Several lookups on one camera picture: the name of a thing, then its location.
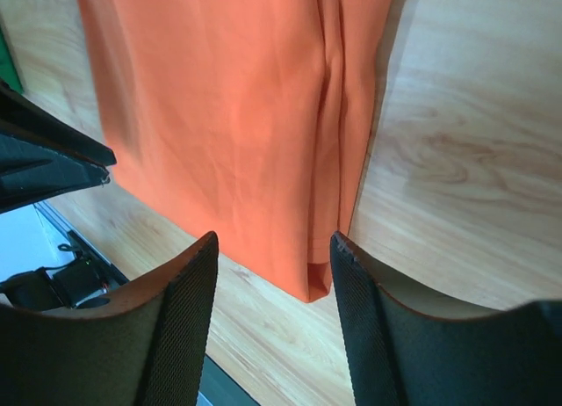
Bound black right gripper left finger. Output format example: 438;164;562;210
1;232;219;405

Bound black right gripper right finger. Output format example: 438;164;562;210
330;233;561;405

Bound orange t shirt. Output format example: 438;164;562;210
77;0;392;302

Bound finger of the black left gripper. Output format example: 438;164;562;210
1;134;110;213
1;80;117;165

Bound green plastic bin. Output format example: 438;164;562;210
0;33;23;94

